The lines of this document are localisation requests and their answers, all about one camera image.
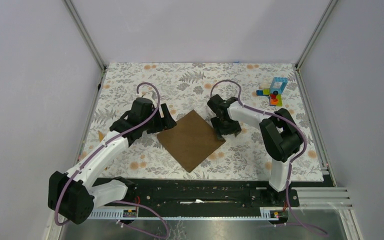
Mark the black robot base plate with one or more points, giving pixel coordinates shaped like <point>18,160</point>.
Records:
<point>172,198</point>

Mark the colourful toy block structure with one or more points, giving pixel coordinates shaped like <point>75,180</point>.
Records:
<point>273,91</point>

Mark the yellow plastic fork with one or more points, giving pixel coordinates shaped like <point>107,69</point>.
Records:
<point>101,135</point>

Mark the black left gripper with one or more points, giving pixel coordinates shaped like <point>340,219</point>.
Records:
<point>166,122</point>

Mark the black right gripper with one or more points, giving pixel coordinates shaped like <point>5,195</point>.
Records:
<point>219,131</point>

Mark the brown cloth napkin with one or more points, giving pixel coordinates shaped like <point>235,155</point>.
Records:
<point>191,141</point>

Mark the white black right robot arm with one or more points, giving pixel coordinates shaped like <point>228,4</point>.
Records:
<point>282,138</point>

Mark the floral patterned table mat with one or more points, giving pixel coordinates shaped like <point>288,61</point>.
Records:
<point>185,87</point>

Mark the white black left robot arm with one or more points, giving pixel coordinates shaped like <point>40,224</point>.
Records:
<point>74,194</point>

